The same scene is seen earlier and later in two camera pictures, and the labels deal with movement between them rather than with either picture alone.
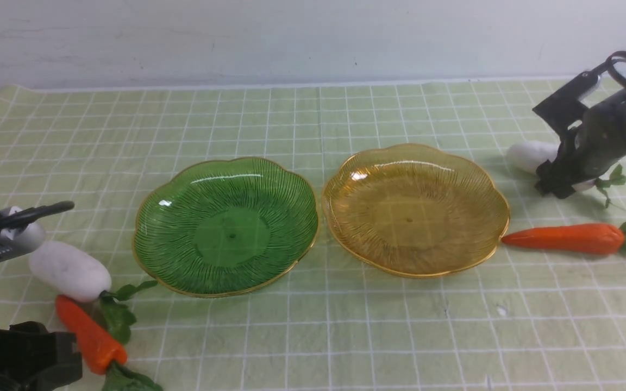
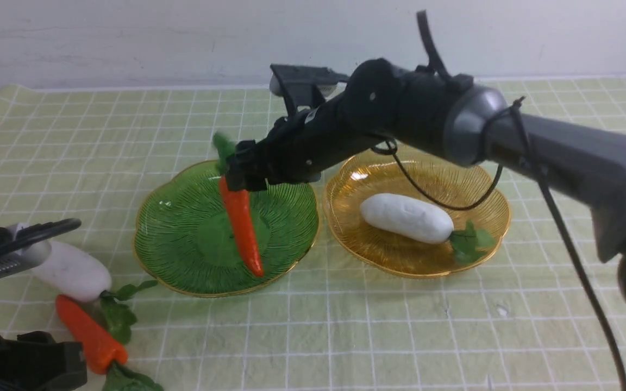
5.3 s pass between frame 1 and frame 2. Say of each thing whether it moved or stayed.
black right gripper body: moved
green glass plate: stayed
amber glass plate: stayed
